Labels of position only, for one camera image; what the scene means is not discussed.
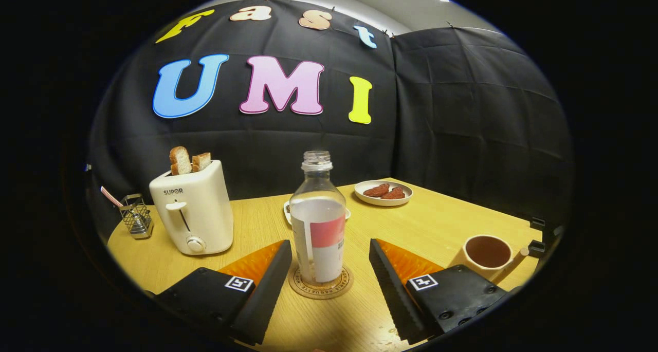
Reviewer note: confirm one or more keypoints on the white toaster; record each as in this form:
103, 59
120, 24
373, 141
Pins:
205, 208

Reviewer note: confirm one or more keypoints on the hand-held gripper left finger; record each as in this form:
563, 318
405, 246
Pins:
267, 290

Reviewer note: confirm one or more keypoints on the red striped straw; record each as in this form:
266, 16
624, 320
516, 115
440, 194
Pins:
110, 196

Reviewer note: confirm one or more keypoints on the white plate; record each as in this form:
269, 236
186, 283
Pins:
383, 202

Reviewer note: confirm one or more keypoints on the red sausage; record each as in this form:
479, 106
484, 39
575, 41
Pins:
377, 190
397, 193

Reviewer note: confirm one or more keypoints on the small white dish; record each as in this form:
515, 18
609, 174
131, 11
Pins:
287, 212

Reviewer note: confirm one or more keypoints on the wooden table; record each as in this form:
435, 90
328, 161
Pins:
247, 223

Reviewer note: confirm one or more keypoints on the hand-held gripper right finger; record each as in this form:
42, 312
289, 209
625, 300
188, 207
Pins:
393, 290

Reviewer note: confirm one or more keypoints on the black table clamp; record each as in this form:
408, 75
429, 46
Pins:
535, 249
537, 223

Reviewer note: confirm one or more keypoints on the round cork coaster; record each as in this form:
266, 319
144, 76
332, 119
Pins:
329, 292

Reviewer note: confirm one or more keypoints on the clear juice bottle red label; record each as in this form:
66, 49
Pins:
318, 223

